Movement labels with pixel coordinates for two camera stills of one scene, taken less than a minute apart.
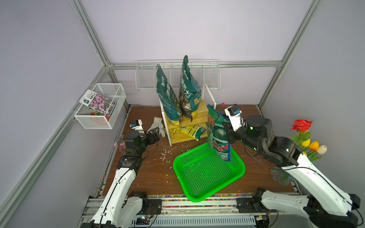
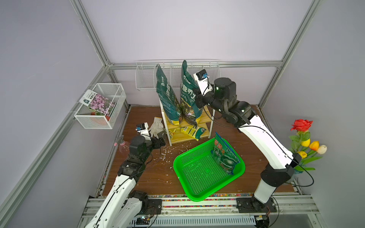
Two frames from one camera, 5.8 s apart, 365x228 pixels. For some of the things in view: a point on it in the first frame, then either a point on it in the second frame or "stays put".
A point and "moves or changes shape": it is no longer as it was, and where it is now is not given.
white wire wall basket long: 208,71 stays put
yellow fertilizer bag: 194,131 stays put
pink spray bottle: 122,145 stays put
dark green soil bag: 190,92 moves or changes shape
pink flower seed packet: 98,103 stays put
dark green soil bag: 168,99 stays put
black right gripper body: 240,135 to 205,99
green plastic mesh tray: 202,173 stays put
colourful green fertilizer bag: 216,134 to 224,154
